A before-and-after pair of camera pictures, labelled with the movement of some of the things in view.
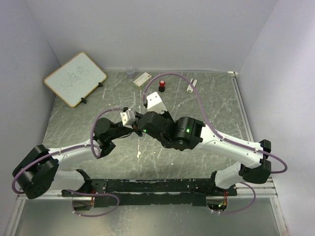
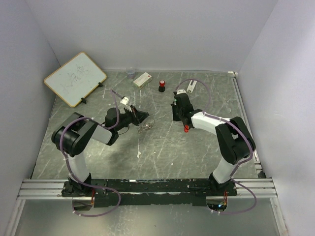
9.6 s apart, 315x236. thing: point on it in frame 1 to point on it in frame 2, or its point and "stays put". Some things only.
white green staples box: x=142 y=79 stays put
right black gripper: x=165 y=114 to x=175 y=118
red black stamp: x=162 y=87 stays put
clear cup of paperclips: x=130 y=73 stays put
